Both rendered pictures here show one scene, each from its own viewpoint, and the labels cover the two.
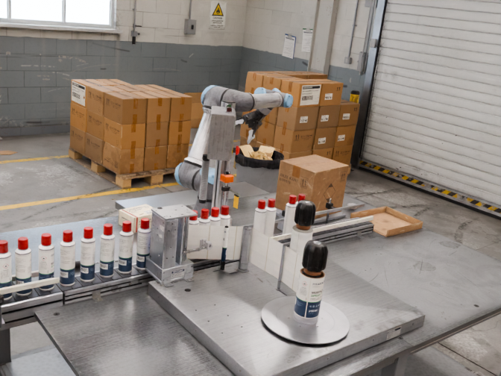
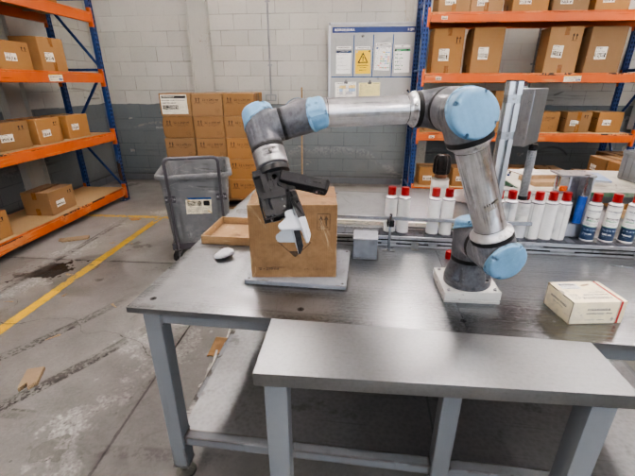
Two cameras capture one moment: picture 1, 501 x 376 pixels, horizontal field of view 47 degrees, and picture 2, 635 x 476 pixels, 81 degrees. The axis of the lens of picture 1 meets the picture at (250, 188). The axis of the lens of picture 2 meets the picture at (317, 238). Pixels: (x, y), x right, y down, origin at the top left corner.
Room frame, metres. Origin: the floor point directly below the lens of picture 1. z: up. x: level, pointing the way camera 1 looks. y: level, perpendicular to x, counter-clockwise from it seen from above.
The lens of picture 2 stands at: (3.85, 0.68, 1.49)
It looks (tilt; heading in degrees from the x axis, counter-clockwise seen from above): 22 degrees down; 227
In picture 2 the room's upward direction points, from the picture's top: straight up
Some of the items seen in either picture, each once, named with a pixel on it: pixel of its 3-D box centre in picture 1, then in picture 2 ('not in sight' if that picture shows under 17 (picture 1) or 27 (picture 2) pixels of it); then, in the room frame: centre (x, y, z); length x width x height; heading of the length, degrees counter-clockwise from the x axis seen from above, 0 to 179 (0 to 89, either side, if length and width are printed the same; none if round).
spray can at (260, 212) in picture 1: (259, 221); (447, 212); (2.41, -0.06, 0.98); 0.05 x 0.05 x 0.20
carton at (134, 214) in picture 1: (139, 218); (583, 301); (2.58, 0.51, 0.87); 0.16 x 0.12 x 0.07; 139
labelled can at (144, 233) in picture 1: (143, 243); (592, 217); (2.04, 0.38, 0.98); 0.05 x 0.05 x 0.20
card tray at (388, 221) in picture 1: (386, 220); (243, 230); (2.99, -0.76, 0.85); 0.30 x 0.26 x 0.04; 130
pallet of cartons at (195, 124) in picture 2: not in sight; (219, 149); (1.39, -3.84, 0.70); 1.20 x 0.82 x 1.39; 138
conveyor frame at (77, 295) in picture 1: (241, 251); (463, 240); (2.35, 0.01, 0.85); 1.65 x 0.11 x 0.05; 130
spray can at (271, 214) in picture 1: (269, 220); (434, 211); (2.44, -0.10, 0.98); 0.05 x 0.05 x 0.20
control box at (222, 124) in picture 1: (221, 133); (521, 116); (2.35, 0.14, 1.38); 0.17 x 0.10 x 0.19; 5
